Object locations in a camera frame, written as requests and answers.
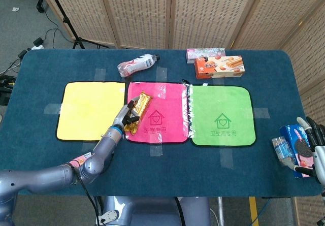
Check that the clear plastic drink bottle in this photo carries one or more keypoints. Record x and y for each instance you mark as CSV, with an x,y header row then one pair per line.
x,y
137,64

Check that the white power strip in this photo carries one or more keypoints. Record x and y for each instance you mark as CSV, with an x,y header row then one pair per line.
x,y
37,47

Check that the black tripod stand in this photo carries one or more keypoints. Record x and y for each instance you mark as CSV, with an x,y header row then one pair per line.
x,y
66,20

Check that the beige woven folding screen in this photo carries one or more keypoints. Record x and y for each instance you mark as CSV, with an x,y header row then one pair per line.
x,y
142,12

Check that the pink square cloth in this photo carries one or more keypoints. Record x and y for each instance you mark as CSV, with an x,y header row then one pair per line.
x,y
170,114

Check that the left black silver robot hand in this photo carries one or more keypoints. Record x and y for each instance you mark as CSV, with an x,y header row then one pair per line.
x,y
124,114

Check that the blue Oreo cookie box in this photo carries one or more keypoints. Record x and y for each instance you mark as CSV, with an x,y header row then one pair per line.
x,y
294,137

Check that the black equipment on floor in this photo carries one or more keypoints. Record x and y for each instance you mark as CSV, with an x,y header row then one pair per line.
x,y
5,89

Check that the crumpled clear tape strip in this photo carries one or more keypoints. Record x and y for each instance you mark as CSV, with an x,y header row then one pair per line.
x,y
189,109

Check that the yellow square cloth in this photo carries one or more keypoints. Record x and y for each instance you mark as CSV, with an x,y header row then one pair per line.
x,y
89,109

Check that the green square cloth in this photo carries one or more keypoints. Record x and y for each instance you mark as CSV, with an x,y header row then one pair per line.
x,y
223,104

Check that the orange egg roll box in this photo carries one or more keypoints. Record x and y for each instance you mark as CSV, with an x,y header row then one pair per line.
x,y
218,68

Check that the gold snack bar wrapper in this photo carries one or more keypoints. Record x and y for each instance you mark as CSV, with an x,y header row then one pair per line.
x,y
144,103

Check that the clear plastic snack packet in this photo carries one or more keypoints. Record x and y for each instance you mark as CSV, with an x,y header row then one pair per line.
x,y
281,147

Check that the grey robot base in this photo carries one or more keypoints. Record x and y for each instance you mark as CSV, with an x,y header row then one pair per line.
x,y
147,212

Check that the pink white flat box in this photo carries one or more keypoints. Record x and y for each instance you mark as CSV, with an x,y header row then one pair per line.
x,y
205,52

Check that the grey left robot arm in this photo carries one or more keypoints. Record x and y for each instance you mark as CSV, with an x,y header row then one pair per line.
x,y
50,177

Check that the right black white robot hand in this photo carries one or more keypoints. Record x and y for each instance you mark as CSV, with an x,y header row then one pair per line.
x,y
319,157

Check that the blue felt table cover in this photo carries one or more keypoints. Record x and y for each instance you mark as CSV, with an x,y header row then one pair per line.
x,y
177,175

